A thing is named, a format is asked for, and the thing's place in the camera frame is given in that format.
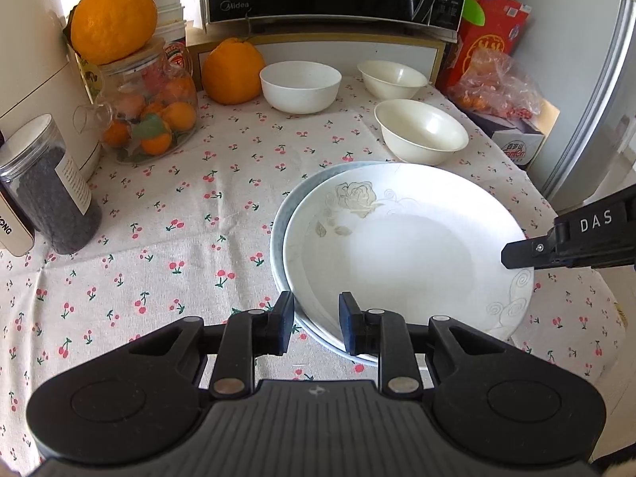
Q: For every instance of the red cardboard box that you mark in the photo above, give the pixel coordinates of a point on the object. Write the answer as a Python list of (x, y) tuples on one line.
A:
[(492, 25)]

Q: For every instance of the plastic bag of oranges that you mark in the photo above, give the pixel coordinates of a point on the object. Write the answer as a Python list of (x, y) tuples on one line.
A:
[(497, 84)]

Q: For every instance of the large orange with leaves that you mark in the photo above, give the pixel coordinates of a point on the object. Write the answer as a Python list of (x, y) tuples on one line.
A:
[(114, 20)]

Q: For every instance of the black and white cardboard box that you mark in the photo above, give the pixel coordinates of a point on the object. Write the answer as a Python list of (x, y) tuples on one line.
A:
[(516, 144)]

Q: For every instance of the cream air fryer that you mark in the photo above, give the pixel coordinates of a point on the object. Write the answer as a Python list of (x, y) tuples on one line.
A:
[(35, 59)]

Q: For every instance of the wooden microwave stand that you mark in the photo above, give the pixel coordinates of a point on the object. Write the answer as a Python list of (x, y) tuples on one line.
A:
[(308, 49)]

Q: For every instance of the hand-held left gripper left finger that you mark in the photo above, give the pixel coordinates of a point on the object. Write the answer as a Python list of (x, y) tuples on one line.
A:
[(285, 323)]

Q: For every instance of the red label paper cup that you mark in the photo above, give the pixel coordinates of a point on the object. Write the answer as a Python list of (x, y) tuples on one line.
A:
[(179, 54)]

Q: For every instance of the clear jar of black grains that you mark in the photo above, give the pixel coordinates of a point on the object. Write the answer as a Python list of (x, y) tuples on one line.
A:
[(54, 198)]

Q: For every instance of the cream bowl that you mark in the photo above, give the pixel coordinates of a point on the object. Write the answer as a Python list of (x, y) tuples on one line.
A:
[(392, 77), (422, 129)]

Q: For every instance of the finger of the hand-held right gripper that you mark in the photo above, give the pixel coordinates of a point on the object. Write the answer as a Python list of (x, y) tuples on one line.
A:
[(531, 251)]

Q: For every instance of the silver refrigerator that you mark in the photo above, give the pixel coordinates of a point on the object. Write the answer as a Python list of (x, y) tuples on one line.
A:
[(586, 84)]

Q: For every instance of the stack of white tubs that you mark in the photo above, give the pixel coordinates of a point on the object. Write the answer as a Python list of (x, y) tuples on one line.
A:
[(171, 15)]

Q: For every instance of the white floral plate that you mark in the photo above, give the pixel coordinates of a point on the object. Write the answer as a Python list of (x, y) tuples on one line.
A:
[(407, 238)]

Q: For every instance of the large blue patterned plate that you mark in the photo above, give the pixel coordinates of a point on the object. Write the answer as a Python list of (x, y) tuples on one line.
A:
[(278, 238)]

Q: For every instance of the glass jar of small oranges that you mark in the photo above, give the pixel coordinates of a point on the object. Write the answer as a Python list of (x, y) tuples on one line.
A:
[(149, 114)]

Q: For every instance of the cherry print tablecloth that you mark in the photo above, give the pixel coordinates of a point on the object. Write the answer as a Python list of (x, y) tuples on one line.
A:
[(174, 208)]

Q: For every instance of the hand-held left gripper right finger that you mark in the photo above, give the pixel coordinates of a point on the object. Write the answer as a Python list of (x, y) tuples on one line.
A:
[(350, 323)]

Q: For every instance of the white bowl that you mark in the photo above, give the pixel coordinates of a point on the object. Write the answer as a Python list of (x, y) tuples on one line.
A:
[(298, 87)]

